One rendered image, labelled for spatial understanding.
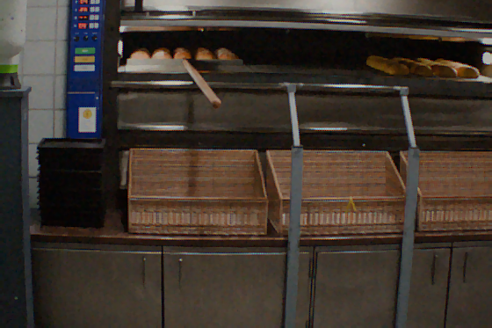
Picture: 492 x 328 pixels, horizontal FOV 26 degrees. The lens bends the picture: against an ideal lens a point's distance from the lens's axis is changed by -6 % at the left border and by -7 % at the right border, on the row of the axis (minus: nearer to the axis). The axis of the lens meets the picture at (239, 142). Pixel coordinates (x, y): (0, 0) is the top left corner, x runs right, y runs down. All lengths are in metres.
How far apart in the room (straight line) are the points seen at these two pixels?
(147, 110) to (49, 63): 0.49
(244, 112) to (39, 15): 1.02
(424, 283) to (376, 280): 0.22
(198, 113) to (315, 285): 0.94
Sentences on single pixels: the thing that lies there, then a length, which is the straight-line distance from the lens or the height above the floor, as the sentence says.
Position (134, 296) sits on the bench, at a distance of 4.43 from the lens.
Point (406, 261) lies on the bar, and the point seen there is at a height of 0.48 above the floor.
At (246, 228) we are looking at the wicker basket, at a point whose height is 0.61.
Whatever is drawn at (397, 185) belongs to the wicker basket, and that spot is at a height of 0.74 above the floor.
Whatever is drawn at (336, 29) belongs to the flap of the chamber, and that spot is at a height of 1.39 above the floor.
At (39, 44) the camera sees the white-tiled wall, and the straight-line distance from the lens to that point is 4.83.
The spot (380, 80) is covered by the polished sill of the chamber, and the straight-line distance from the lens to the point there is 4.94.
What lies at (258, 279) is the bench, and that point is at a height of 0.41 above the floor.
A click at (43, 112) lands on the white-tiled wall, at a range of 4.85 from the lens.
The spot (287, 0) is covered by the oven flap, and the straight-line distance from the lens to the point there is 4.84.
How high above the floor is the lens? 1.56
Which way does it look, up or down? 8 degrees down
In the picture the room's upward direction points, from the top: 1 degrees clockwise
